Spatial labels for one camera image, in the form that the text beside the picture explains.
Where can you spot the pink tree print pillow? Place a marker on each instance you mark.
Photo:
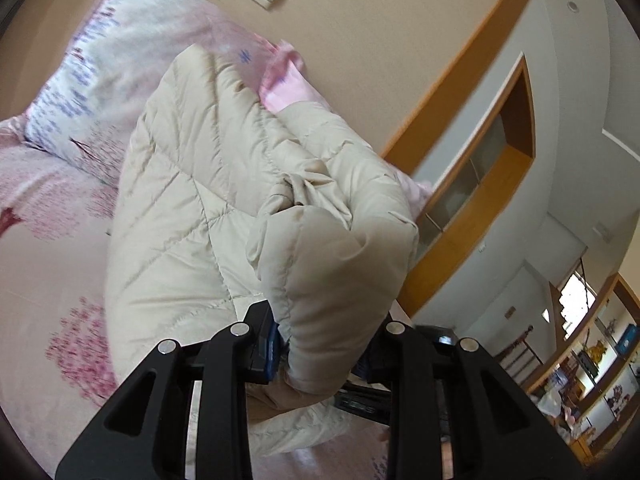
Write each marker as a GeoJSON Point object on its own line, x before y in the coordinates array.
{"type": "Point", "coordinates": [287, 85]}

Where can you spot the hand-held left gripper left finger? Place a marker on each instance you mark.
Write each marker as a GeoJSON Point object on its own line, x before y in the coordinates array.
{"type": "Point", "coordinates": [272, 355]}

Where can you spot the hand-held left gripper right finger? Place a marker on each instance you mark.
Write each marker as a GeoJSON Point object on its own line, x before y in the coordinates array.
{"type": "Point", "coordinates": [405, 375]}

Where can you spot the wooden display shelf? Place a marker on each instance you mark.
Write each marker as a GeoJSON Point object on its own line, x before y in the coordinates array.
{"type": "Point", "coordinates": [595, 375]}

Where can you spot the bright window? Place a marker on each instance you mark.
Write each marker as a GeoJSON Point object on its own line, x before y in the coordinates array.
{"type": "Point", "coordinates": [576, 305]}

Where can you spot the pink floral bed sheet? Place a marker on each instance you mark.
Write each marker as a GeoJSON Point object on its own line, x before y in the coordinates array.
{"type": "Point", "coordinates": [55, 260]}

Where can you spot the cream quilted down jacket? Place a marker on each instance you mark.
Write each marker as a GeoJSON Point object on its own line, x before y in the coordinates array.
{"type": "Point", "coordinates": [215, 200]}

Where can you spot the white purple floral pillow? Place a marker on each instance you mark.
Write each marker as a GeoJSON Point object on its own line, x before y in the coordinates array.
{"type": "Point", "coordinates": [115, 60]}

